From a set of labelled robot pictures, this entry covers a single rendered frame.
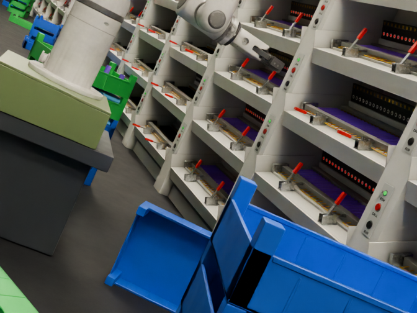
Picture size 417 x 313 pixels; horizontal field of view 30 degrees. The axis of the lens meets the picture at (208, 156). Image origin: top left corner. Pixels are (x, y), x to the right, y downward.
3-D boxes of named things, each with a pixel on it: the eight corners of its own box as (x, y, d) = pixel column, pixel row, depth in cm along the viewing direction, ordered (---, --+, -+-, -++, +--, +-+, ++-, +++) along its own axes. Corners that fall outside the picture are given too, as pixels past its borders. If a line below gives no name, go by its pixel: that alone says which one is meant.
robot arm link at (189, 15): (236, 15, 203) (226, 12, 212) (197, -13, 198) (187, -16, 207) (218, 42, 204) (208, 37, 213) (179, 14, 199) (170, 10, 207)
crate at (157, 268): (112, 275, 187) (103, 283, 179) (146, 200, 184) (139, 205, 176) (224, 330, 185) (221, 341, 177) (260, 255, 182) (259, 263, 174)
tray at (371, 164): (382, 187, 173) (388, 145, 170) (282, 125, 229) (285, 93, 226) (460, 186, 179) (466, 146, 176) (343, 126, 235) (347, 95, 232)
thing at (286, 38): (298, 58, 235) (303, 11, 231) (235, 33, 291) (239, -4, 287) (358, 61, 241) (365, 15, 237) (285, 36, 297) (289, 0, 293)
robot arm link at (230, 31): (236, 15, 204) (245, 22, 205) (226, 12, 212) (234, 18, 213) (218, 42, 204) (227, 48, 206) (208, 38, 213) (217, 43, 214)
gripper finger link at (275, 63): (270, 52, 209) (288, 65, 212) (265, 50, 212) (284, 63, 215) (264, 62, 210) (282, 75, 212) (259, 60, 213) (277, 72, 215)
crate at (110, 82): (47, 69, 240) (58, 45, 239) (28, 53, 256) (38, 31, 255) (128, 99, 257) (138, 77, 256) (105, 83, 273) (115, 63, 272)
